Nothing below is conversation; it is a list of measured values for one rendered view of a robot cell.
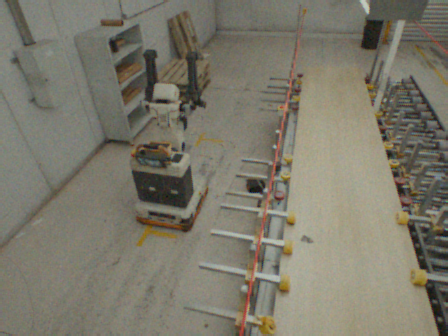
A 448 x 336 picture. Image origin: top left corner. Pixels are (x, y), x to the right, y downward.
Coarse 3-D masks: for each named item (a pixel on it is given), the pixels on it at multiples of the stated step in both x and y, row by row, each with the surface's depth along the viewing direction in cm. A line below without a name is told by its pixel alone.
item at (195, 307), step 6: (186, 306) 156; (192, 306) 156; (198, 306) 156; (204, 306) 156; (204, 312) 155; (210, 312) 154; (216, 312) 153; (222, 312) 153; (228, 312) 153; (234, 312) 153; (228, 318) 153; (234, 318) 151; (252, 318) 150; (252, 324) 150
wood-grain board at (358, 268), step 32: (320, 96) 362; (352, 96) 359; (320, 128) 304; (352, 128) 302; (320, 160) 262; (352, 160) 260; (384, 160) 258; (320, 192) 230; (352, 192) 228; (384, 192) 227; (288, 224) 206; (320, 224) 205; (352, 224) 204; (384, 224) 203; (288, 256) 185; (320, 256) 185; (352, 256) 184; (384, 256) 183; (320, 288) 168; (352, 288) 167; (384, 288) 167; (416, 288) 166; (288, 320) 155; (320, 320) 154; (352, 320) 154; (384, 320) 153; (416, 320) 153
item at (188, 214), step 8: (192, 176) 349; (200, 176) 349; (200, 184) 338; (200, 192) 331; (144, 200) 320; (192, 200) 318; (200, 200) 334; (136, 208) 314; (144, 208) 312; (152, 208) 311; (160, 208) 310; (168, 208) 309; (176, 208) 309; (184, 208) 308; (192, 208) 312; (136, 216) 324; (144, 216) 318; (152, 216) 315; (184, 216) 303; (192, 216) 315; (152, 224) 323; (160, 224) 318; (168, 224) 315; (176, 224) 313; (184, 224) 309; (192, 224) 316
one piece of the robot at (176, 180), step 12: (144, 144) 272; (132, 156) 280; (180, 156) 289; (132, 168) 291; (144, 168) 287; (156, 168) 283; (168, 168) 279; (180, 168) 277; (144, 180) 297; (156, 180) 292; (168, 180) 288; (180, 180) 284; (192, 180) 311; (144, 192) 308; (156, 192) 303; (168, 192) 298; (180, 192) 294; (192, 192) 317; (180, 204) 304
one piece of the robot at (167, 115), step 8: (152, 104) 284; (160, 104) 283; (168, 104) 282; (176, 104) 283; (152, 112) 288; (160, 112) 286; (168, 112) 283; (176, 112) 283; (160, 120) 290; (168, 120) 287; (176, 120) 300; (168, 128) 300; (176, 128) 305; (160, 136) 309; (168, 136) 307; (176, 136) 304; (176, 144) 309; (184, 144) 320
